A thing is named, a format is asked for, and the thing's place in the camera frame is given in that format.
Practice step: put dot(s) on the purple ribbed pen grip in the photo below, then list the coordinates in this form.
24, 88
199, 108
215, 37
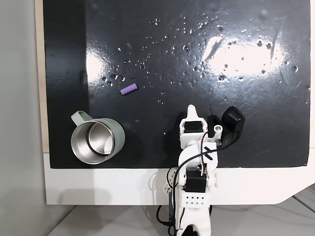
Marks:
128, 89

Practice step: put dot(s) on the black rubber mat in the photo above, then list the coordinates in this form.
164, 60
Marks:
152, 137

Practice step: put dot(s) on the pale green steel mug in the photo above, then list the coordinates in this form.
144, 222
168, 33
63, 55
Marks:
118, 132

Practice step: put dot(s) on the black oval camera box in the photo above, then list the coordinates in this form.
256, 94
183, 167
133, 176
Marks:
233, 118

